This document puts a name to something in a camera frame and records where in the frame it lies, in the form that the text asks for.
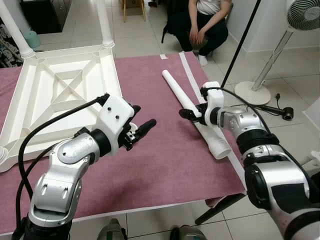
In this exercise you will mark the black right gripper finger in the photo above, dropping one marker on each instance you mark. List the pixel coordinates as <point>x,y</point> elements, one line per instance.
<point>187,114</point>

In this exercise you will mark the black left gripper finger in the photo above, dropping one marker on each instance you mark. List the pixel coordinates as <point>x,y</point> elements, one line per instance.
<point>146,129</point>
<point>136,109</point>

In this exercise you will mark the white plastic table top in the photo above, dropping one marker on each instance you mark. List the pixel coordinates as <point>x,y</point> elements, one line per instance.
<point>55,85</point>

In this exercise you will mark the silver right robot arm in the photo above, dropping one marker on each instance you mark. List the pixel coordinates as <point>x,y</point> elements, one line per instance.
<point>270,175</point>

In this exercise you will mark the long white tape strip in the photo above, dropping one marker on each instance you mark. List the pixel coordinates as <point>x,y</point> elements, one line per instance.
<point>190,72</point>

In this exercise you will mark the pink table cloth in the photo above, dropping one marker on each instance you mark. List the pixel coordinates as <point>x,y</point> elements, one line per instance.
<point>175,165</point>

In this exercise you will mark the white standing fan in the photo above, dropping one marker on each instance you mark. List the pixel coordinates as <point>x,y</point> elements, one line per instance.
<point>250,94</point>

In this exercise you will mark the small white tape piece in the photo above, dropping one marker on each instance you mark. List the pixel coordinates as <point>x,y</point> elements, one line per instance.
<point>163,56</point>

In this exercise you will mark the black slanted pole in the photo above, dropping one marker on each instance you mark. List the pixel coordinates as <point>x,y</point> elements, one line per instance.
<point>240,45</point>

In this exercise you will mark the black hair dryer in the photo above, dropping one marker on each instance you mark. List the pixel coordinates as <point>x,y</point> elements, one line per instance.
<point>286,114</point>

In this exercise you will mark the seated person in white shirt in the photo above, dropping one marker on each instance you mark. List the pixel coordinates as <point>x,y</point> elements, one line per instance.
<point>200,25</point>

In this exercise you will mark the robot left leg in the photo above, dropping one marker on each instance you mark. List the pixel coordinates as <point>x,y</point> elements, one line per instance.
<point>112,231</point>

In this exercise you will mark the black slanted furniture leg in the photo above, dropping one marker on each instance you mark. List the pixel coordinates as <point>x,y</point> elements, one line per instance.
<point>220,209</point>

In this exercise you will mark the white flat board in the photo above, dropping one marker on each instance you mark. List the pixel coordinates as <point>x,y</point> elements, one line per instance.
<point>314,111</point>

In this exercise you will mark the black cabinet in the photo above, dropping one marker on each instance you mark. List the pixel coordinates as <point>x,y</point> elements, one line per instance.
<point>45,15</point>

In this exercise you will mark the clothes rack with dark clothes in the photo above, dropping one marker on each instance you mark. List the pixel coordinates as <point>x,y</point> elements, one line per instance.
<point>7,50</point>

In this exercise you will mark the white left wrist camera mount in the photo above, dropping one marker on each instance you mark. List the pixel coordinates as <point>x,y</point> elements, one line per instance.
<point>116,112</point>

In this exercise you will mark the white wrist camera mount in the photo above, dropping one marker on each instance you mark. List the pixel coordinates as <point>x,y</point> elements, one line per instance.
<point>214,97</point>
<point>116,112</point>

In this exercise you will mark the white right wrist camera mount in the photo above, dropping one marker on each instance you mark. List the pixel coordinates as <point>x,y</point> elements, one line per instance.
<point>214,97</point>

